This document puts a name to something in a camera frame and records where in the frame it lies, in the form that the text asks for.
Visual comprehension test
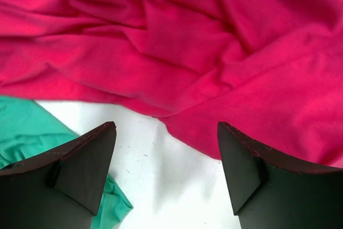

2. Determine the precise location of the green t shirt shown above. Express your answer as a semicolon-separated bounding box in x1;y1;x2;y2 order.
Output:
1;96;133;228

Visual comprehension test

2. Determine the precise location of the red t shirt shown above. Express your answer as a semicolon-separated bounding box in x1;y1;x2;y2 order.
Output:
1;0;342;167

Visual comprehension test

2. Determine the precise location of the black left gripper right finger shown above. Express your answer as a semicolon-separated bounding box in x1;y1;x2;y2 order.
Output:
217;122;342;228

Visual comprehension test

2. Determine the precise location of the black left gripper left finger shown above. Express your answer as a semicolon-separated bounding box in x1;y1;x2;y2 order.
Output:
1;122;116;229

